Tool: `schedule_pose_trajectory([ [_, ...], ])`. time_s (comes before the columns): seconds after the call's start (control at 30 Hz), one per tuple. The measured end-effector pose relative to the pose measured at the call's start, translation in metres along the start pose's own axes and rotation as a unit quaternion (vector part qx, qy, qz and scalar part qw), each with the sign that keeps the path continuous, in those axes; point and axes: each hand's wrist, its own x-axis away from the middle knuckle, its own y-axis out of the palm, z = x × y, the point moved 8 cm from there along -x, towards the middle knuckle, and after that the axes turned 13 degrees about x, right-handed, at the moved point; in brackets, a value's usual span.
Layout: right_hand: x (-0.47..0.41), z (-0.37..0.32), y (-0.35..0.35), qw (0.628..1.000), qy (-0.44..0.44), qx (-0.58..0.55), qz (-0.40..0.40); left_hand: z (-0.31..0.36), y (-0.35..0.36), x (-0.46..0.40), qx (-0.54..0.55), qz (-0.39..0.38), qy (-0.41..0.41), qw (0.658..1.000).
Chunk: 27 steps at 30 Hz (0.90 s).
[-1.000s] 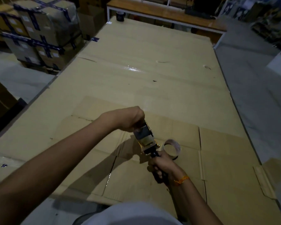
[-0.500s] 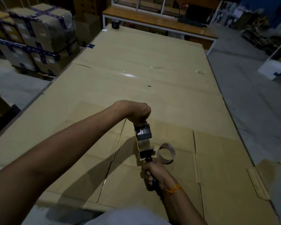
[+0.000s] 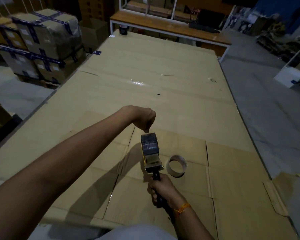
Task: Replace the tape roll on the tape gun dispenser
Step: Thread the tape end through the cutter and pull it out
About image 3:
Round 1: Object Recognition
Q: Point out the person's right hand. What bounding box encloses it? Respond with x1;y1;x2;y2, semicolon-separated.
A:
147;173;188;210

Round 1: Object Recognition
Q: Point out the person's left hand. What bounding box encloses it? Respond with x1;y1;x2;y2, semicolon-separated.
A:
125;105;157;134

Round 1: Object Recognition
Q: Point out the cardboard tape core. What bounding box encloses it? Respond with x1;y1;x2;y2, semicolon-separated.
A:
166;155;188;178

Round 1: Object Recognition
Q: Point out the clear tape roll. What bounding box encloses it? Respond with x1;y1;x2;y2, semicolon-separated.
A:
141;130;161;157

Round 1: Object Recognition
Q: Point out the black yellow tape dispenser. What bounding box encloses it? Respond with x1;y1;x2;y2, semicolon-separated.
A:
140;132;164;209

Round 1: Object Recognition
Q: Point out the person's left forearm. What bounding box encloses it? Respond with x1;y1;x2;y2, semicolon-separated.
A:
0;107;136;240

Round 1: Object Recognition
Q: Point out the person's right forearm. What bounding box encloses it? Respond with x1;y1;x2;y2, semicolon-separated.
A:
169;205;215;240

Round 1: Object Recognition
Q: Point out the open brown cardboard box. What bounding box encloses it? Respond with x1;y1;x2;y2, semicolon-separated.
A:
79;18;109;54

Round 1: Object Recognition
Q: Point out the stack of cartons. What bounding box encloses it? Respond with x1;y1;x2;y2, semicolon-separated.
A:
0;8;87;88

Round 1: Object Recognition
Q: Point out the white box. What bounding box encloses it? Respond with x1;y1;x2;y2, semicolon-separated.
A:
274;67;300;89

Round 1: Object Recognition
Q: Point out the large cardboard sheet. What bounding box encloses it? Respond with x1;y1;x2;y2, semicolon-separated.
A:
0;29;299;240

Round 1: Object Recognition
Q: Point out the grey shirt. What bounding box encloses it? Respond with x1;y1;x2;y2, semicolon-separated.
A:
96;223;178;240

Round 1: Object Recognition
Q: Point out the black keyboard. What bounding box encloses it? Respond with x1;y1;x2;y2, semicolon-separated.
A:
189;22;221;34

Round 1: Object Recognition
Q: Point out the black desktop device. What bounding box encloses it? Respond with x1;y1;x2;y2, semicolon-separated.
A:
197;8;227;27

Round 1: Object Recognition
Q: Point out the black monitor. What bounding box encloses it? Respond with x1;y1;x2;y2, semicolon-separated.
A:
221;0;260;8

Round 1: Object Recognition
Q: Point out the pile of cardboard scraps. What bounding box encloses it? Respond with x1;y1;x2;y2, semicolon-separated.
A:
256;27;300;63

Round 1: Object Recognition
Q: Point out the white metal rack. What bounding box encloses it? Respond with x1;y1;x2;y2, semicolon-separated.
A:
285;38;300;89

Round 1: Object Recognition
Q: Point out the orange thread bracelet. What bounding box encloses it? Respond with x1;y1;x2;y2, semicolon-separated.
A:
174;202;191;215

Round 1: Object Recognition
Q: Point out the wooden desk with white frame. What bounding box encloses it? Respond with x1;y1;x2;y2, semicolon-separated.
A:
109;10;232;63

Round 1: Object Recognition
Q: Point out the white metal shelf frame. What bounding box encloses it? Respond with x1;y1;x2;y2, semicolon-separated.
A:
119;0;236;23

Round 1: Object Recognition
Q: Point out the wall of stacked brown cartons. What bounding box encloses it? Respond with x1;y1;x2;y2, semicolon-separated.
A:
0;0;120;23

